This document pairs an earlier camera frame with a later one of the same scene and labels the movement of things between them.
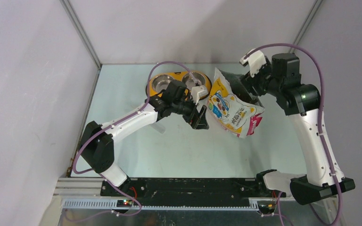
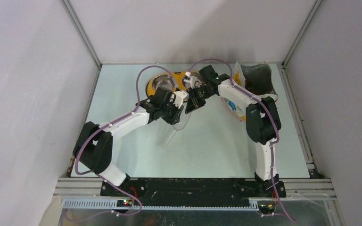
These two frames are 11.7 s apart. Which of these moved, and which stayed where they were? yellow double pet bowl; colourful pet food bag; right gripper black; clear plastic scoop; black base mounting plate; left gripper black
Moved: right gripper black; clear plastic scoop; colourful pet food bag; left gripper black
Stayed: black base mounting plate; yellow double pet bowl
